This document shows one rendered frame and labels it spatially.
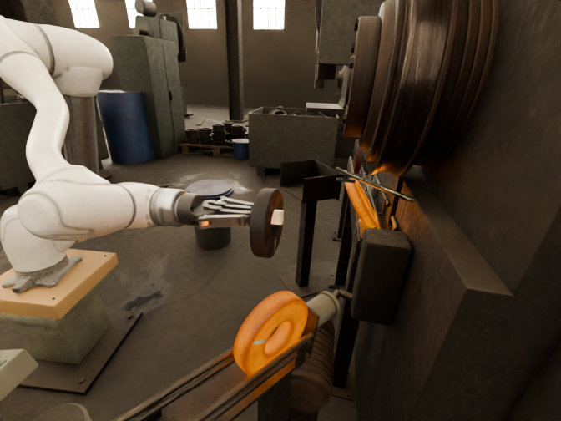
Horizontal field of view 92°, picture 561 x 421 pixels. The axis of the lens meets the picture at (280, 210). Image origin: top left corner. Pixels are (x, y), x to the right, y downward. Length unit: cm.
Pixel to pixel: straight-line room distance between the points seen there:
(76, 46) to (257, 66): 1033
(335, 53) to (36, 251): 302
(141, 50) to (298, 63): 749
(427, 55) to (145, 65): 378
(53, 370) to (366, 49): 157
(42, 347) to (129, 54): 345
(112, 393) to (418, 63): 143
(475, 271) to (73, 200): 64
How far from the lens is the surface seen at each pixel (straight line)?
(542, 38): 56
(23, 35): 105
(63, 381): 152
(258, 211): 54
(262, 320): 46
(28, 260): 129
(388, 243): 65
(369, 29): 73
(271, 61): 1115
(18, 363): 79
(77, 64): 109
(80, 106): 115
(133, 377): 143
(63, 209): 56
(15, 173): 352
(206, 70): 1201
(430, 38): 62
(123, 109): 408
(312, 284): 171
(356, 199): 88
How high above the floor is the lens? 112
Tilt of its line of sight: 26 degrees down
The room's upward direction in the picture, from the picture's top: 2 degrees clockwise
